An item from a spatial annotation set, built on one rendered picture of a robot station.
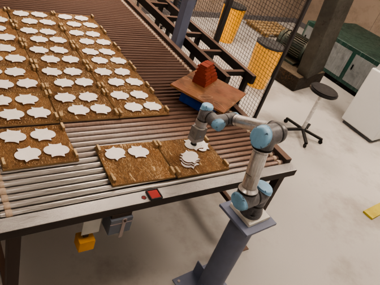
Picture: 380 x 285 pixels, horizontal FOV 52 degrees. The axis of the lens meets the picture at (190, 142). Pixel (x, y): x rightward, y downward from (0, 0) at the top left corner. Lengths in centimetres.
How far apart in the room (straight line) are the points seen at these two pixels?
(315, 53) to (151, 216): 412
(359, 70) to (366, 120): 159
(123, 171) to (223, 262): 93
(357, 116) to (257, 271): 356
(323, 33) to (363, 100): 117
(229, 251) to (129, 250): 89
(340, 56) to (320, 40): 144
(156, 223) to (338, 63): 540
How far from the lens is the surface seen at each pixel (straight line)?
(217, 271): 278
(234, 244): 256
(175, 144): 266
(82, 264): 302
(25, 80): 301
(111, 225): 221
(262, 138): 199
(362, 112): 629
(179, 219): 348
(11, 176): 225
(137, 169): 237
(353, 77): 770
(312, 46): 653
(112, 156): 241
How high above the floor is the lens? 247
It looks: 34 degrees down
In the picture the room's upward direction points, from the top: 20 degrees clockwise
